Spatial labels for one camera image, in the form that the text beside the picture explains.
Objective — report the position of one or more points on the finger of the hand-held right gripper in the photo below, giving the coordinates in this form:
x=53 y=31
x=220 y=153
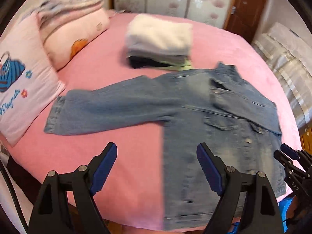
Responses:
x=280 y=157
x=289 y=150

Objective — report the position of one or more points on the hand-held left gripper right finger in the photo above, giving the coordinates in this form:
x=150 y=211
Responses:
x=209 y=168

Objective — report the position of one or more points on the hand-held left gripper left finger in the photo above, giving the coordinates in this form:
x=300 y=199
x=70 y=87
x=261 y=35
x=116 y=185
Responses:
x=103 y=168

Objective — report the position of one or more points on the blue denim jacket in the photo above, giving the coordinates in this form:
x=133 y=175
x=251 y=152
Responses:
x=170 y=102

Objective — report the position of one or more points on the wooden cabinet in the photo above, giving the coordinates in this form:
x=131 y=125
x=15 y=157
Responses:
x=307 y=139

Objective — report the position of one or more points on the blue cloth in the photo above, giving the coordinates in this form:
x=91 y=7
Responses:
x=285 y=208

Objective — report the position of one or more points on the white lace frilled cover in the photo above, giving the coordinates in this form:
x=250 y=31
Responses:
x=285 y=61

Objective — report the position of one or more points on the light green folded garment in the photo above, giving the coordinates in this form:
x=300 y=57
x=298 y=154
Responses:
x=184 y=65

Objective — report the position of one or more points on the white pillow with bag print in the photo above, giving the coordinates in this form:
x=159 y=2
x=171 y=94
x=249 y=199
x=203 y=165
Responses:
x=24 y=97

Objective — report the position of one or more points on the dark navy folded garment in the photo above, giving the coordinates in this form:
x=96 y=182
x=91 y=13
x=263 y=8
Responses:
x=146 y=63

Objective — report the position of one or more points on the grey folded garment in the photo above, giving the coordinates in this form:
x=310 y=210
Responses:
x=156 y=54

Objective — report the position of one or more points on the pink pillow orange print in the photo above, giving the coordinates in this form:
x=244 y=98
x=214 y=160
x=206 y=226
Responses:
x=73 y=36

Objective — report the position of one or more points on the white folded garment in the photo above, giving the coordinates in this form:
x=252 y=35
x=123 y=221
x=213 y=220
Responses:
x=158 y=31

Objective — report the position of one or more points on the brown wooden door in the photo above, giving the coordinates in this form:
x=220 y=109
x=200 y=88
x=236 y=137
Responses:
x=246 y=9

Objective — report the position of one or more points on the striped folded quilt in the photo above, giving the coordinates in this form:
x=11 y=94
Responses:
x=68 y=2

